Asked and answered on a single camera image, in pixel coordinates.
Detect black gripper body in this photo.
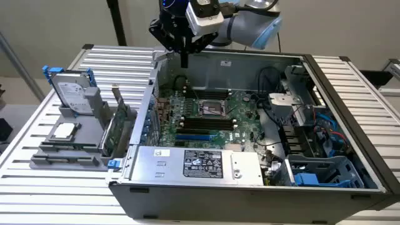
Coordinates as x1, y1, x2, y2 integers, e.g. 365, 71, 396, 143
158, 0, 196, 38

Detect green RAM stick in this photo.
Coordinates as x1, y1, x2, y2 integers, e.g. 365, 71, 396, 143
44, 156, 94, 164
41, 141, 98, 150

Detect black RAM slot bank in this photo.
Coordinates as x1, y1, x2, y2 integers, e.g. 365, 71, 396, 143
181, 115, 237, 131
184, 88, 230, 100

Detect black vertical pole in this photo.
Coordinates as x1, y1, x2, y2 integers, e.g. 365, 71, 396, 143
105, 0, 128, 46

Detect CPU socket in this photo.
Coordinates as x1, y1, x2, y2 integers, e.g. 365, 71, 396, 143
194, 99, 230, 117

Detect copper heat sink fins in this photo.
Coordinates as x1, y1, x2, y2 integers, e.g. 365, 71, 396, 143
156, 97, 172, 123

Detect blue disk caddy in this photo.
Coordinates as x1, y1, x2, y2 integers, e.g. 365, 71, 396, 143
41, 65, 96, 95

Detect green motherboard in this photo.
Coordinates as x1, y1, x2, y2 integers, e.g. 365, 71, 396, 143
154, 88, 268, 152

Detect silver hard disk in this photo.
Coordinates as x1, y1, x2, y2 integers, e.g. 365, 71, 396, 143
49, 72, 94, 116

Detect blue expansion slot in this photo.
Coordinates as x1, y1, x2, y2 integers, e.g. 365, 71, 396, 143
174, 134, 212, 141

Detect green graphics card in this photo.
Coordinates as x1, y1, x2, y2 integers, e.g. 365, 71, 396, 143
98, 82, 132, 158

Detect grey parts rack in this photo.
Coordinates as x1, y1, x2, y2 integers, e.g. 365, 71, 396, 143
29, 87, 138, 172

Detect grey slanted pole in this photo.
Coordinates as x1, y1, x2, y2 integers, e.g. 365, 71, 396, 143
0, 30, 45, 102

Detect silver CPU chip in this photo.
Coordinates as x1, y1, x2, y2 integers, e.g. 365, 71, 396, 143
50, 122, 80, 139

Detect silver power supply unit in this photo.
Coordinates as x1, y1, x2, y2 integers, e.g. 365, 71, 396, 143
128, 146, 265, 186

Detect black flat box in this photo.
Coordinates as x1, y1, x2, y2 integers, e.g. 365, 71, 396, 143
358, 69, 393, 89

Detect black object at table edge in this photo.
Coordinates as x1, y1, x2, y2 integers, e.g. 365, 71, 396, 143
0, 118, 13, 142

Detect grey blue disk bay cage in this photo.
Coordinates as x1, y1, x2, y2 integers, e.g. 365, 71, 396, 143
281, 154, 365, 189

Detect blue plastic latch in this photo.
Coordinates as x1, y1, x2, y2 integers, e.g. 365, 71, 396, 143
294, 172, 320, 187

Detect black open PC case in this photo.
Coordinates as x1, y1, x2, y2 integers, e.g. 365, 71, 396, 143
105, 45, 400, 220

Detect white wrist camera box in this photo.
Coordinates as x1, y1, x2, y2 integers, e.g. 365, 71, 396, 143
184, 0, 225, 36

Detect black wire loop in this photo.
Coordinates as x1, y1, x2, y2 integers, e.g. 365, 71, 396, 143
173, 74, 189, 89

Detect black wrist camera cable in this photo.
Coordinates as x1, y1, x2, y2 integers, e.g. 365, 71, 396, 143
218, 0, 280, 18

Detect black wire bundle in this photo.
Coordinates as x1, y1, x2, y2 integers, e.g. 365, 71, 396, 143
256, 66, 284, 111

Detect metal disk bay bracket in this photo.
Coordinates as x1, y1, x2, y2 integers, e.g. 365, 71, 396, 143
268, 65, 328, 127

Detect blue wire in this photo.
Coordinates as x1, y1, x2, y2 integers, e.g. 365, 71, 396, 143
313, 112, 340, 158

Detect red wire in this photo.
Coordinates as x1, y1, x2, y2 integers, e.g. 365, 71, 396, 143
329, 131, 348, 147

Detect aluminium profile frame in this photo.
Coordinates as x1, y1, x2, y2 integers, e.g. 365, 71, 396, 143
378, 58, 400, 96

